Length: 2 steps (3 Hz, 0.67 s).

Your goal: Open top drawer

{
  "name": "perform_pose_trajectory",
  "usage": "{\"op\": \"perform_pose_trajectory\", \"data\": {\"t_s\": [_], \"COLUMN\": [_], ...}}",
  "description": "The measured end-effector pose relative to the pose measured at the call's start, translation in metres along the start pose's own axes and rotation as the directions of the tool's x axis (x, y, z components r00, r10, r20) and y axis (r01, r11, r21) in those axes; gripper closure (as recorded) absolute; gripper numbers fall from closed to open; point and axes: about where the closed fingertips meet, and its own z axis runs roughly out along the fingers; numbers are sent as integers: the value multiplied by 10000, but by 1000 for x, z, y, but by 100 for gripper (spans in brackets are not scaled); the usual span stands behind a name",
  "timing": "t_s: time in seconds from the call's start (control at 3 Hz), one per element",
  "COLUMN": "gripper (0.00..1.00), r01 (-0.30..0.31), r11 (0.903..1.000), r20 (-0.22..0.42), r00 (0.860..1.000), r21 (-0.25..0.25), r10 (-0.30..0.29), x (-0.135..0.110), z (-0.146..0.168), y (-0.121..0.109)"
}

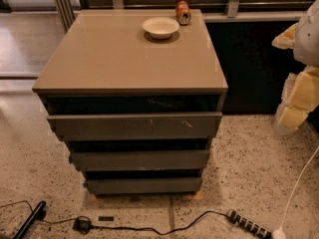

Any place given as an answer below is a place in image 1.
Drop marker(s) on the grey top drawer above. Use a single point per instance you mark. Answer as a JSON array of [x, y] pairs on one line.
[[135, 126]]

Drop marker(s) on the small black floor tag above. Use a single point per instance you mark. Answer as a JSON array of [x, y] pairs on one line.
[[106, 218]]

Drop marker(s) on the grey drawer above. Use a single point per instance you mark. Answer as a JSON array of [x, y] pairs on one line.
[[140, 160], [135, 126], [140, 186]]

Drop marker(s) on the grey bottom drawer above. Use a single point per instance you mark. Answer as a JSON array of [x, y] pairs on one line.
[[140, 186]]

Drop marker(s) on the grey middle drawer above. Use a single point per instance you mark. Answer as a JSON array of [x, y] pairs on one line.
[[140, 160]]

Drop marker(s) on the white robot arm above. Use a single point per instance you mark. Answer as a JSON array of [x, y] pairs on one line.
[[306, 44]]

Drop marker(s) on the black stand foot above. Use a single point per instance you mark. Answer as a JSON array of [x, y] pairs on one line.
[[38, 213]]

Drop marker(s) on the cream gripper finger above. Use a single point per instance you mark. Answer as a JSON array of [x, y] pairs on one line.
[[299, 98], [286, 39]]

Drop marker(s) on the grey drawer cabinet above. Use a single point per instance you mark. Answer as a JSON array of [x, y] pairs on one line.
[[107, 64]]

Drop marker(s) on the white paper bowl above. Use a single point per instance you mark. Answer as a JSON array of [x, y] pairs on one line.
[[160, 27]]

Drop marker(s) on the orange soda can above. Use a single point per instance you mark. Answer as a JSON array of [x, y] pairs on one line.
[[182, 13]]

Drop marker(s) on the black power strip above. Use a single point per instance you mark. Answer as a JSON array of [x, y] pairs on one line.
[[248, 225]]

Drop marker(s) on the white plug with cable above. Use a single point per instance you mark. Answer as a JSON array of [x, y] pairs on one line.
[[279, 233]]

